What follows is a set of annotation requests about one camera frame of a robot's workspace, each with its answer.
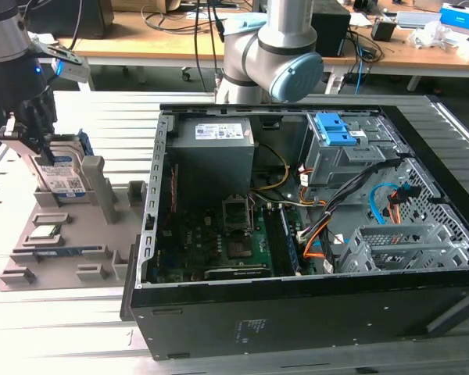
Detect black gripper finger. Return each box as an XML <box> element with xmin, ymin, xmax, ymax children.
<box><xmin>13</xmin><ymin>112</ymin><xmax>40</xmax><ymax>155</ymax></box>
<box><xmin>25</xmin><ymin>97</ymin><xmax>56</xmax><ymax>166</ymax></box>

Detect hard disk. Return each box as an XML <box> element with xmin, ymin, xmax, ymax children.
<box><xmin>0</xmin><ymin>130</ymin><xmax>94</xmax><ymax>203</ymax></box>

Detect grey disk bay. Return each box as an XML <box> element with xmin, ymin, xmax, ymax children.
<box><xmin>335</xmin><ymin>223</ymin><xmax>469</xmax><ymax>274</ymax></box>

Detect silver CPU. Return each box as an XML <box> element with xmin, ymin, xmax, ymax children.
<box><xmin>30</xmin><ymin>224</ymin><xmax>62</xmax><ymax>239</ymax></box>

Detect grey parts rack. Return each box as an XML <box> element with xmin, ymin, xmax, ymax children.
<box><xmin>0</xmin><ymin>155</ymin><xmax>149</xmax><ymax>293</ymax></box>

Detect large black box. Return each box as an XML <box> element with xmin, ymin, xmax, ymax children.
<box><xmin>27</xmin><ymin>0</ymin><xmax>114</xmax><ymax>40</ymax></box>

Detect long wooden desk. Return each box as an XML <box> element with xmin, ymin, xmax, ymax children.
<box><xmin>56</xmin><ymin>9</ymin><xmax>469</xmax><ymax>93</ymax></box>

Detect grey power supply unit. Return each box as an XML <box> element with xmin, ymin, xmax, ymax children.
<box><xmin>166</xmin><ymin>116</ymin><xmax>257</xmax><ymax>198</ymax></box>

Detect green motherboard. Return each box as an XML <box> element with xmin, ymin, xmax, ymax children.
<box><xmin>152</xmin><ymin>187</ymin><xmax>302</xmax><ymax>282</ymax></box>

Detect metal socket cover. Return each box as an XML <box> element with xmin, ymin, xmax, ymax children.
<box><xmin>220</xmin><ymin>193</ymin><xmax>256</xmax><ymax>236</ymax></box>

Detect black graphics card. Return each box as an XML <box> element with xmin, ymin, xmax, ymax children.
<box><xmin>203</xmin><ymin>263</ymin><xmax>273</xmax><ymax>280</ymax></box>

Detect black RAM slot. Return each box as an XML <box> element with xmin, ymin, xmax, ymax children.
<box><xmin>263</xmin><ymin>206</ymin><xmax>285</xmax><ymax>277</ymax></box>
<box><xmin>279</xmin><ymin>205</ymin><xmax>301</xmax><ymax>277</ymax></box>
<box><xmin>268</xmin><ymin>206</ymin><xmax>289</xmax><ymax>277</ymax></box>
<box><xmin>274</xmin><ymin>206</ymin><xmax>295</xmax><ymax>277</ymax></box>

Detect blue plastic cage latch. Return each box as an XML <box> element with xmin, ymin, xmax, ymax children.
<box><xmin>313</xmin><ymin>112</ymin><xmax>359</xmax><ymax>146</ymax></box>

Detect grey metal drive cage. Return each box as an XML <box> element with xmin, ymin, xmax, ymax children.
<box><xmin>303</xmin><ymin>111</ymin><xmax>411</xmax><ymax>188</ymax></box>

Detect black open PC case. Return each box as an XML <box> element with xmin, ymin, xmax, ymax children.
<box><xmin>119</xmin><ymin>95</ymin><xmax>469</xmax><ymax>363</ymax></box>

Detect black speaker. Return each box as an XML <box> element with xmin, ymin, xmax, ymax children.
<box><xmin>310</xmin><ymin>10</ymin><xmax>353</xmax><ymax>58</ymax></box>

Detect small black cube box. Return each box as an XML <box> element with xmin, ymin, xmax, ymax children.
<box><xmin>371</xmin><ymin>19</ymin><xmax>398</xmax><ymax>42</ymax></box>

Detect grey flat box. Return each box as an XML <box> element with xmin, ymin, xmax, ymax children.
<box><xmin>396</xmin><ymin>11</ymin><xmax>442</xmax><ymax>29</ymax></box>

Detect clear plastic bags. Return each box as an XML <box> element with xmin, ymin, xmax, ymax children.
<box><xmin>410</xmin><ymin>21</ymin><xmax>469</xmax><ymax>59</ymax></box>

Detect blue and white box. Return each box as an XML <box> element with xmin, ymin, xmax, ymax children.
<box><xmin>439</xmin><ymin>2</ymin><xmax>469</xmax><ymax>36</ymax></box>

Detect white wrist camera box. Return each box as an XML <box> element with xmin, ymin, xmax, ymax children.
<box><xmin>51</xmin><ymin>56</ymin><xmax>91</xmax><ymax>84</ymax></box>

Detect yellow wire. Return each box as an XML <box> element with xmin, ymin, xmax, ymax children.
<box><xmin>253</xmin><ymin>142</ymin><xmax>292</xmax><ymax>192</ymax></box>

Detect orange data wire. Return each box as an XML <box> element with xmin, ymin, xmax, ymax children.
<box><xmin>303</xmin><ymin>223</ymin><xmax>337</xmax><ymax>259</ymax></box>

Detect black cable bundle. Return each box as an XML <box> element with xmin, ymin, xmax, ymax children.
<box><xmin>296</xmin><ymin>157</ymin><xmax>407</xmax><ymax>241</ymax></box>

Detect blue data wire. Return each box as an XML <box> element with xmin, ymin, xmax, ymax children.
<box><xmin>369</xmin><ymin>182</ymin><xmax>399</xmax><ymax>226</ymax></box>

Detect power wire with black connector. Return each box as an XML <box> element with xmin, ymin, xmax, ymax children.
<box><xmin>386</xmin><ymin>185</ymin><xmax>422</xmax><ymax>226</ymax></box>

